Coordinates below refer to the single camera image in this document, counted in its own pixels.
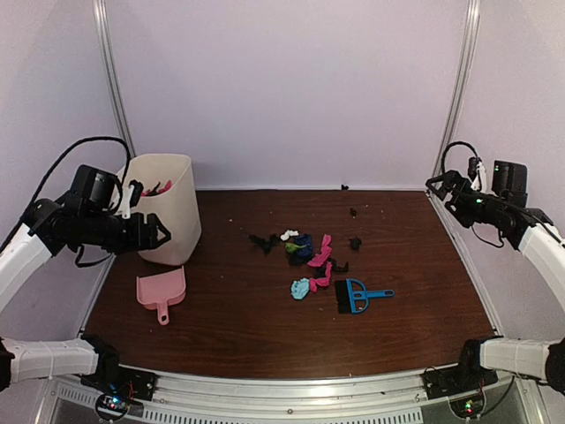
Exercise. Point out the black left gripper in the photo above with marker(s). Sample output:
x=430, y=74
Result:
x=139, y=242

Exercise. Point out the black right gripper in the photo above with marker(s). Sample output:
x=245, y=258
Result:
x=457, y=200

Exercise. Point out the pink plastic dustpan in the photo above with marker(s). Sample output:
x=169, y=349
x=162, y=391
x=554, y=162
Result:
x=159, y=292

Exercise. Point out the blue hand brush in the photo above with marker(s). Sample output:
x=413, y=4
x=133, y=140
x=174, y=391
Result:
x=352, y=296

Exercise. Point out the light blue paper scrap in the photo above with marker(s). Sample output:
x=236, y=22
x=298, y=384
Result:
x=300, y=288

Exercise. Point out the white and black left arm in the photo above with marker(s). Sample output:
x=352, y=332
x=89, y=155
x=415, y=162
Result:
x=96, y=211

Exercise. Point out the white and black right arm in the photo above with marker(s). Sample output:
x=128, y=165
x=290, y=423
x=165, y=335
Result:
x=531, y=233

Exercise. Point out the scraps inside bin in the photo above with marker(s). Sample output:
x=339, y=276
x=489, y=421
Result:
x=157, y=189

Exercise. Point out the cream plastic waste bin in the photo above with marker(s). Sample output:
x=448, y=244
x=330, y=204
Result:
x=177, y=207

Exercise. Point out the white paper scrap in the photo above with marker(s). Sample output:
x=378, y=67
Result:
x=288, y=234

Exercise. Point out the green paper scrap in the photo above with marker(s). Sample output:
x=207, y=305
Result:
x=291, y=248

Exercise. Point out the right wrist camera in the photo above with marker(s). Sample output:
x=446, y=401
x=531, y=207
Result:
x=477, y=174

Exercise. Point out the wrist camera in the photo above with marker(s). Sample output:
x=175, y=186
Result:
x=129, y=199
x=477, y=174

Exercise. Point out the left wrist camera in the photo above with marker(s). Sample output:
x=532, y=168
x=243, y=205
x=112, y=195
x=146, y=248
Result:
x=129, y=199

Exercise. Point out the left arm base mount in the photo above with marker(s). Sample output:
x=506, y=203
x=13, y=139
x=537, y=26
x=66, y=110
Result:
x=122, y=390

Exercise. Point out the front aluminium rail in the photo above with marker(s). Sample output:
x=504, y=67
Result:
x=389, y=398

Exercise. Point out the right aluminium frame post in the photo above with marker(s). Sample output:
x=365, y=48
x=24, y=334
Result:
x=467, y=54

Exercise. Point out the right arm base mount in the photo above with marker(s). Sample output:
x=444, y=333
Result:
x=463, y=384

